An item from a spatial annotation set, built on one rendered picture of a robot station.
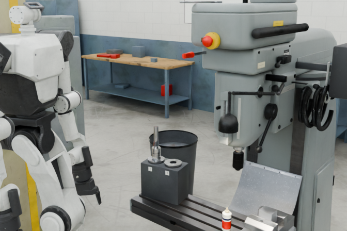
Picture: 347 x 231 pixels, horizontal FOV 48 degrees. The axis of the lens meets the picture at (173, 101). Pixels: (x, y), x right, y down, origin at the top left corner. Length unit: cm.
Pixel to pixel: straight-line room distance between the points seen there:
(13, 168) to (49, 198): 132
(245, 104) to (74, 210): 83
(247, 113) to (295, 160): 56
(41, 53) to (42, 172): 47
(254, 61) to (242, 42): 11
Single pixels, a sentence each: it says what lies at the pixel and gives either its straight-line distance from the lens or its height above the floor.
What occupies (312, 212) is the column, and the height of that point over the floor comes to 85.
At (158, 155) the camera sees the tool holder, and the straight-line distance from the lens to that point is 202.
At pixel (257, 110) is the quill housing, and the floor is 148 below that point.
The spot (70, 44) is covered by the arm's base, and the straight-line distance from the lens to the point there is 181.
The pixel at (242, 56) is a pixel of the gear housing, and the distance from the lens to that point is 147.
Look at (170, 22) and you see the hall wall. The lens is 725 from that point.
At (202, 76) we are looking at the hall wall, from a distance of 691.
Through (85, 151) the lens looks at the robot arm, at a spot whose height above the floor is 122.
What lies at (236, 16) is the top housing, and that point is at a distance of 137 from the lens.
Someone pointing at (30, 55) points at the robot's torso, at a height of 170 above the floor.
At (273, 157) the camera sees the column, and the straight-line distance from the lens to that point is 209.
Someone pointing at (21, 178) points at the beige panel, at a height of 65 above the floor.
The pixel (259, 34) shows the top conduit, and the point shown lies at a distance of 136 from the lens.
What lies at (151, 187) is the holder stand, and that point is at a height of 97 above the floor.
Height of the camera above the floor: 189
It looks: 14 degrees down
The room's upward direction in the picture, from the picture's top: straight up
